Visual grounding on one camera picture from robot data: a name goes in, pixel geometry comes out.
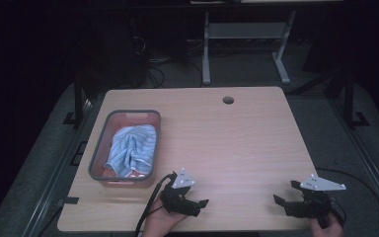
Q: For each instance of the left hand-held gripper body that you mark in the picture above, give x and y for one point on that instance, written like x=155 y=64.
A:
x=177 y=197

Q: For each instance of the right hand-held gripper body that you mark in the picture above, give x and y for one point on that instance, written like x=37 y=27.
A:
x=312 y=202

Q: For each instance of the black tape strip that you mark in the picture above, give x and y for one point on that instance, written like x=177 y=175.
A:
x=70 y=200

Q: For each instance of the metal frame rail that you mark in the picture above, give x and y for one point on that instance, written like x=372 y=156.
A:
x=368 y=154
x=57 y=171

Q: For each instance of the pink basket with grey rim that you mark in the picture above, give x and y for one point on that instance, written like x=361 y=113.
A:
x=103 y=144

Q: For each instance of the blue striped towel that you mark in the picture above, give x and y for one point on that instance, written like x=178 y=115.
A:
x=133 y=149

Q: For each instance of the person's right hand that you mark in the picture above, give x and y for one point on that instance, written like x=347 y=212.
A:
x=325 y=228

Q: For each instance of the person's left hand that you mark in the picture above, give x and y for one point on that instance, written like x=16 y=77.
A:
x=160 y=221

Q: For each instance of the grey metal desk frame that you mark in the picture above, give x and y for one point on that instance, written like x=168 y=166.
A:
x=243 y=31

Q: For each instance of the black metal stand post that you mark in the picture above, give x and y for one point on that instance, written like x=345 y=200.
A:
x=348 y=98
x=78 y=98

